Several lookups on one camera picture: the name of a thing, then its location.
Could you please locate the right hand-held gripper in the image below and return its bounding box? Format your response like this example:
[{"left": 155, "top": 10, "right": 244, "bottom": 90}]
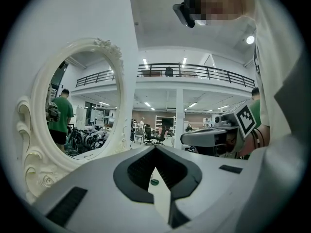
[{"left": 180, "top": 100, "right": 262, "bottom": 160}]

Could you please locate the white ornate oval mirror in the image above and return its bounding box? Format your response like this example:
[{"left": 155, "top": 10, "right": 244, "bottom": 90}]
[{"left": 16, "top": 37, "right": 128, "bottom": 204}]

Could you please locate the white shelf rack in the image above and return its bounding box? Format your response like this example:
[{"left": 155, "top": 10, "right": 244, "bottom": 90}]
[{"left": 155, "top": 115, "right": 176, "bottom": 137}]

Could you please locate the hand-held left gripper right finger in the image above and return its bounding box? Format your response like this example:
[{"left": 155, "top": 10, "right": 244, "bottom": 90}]
[{"left": 155, "top": 145, "right": 268, "bottom": 233}]

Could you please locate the black office chair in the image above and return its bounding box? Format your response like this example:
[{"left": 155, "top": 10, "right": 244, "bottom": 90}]
[
  {"left": 155, "top": 125, "right": 169, "bottom": 146},
  {"left": 144, "top": 126, "right": 156, "bottom": 146}
]

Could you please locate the white pillar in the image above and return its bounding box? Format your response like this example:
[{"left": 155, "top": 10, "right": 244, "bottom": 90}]
[{"left": 174, "top": 88, "right": 185, "bottom": 150}]

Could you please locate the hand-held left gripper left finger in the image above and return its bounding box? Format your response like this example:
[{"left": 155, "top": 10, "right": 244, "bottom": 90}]
[{"left": 31, "top": 145, "right": 169, "bottom": 233}]

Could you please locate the black head-worn camera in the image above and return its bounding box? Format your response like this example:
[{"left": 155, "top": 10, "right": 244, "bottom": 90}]
[{"left": 172, "top": 0, "right": 210, "bottom": 29}]

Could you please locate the black balcony railing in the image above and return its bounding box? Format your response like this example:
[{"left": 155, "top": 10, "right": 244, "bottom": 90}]
[{"left": 137, "top": 63, "right": 256, "bottom": 89}]

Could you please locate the person's right forearm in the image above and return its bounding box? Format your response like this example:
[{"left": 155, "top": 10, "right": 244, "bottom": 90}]
[{"left": 252, "top": 124, "right": 271, "bottom": 152}]

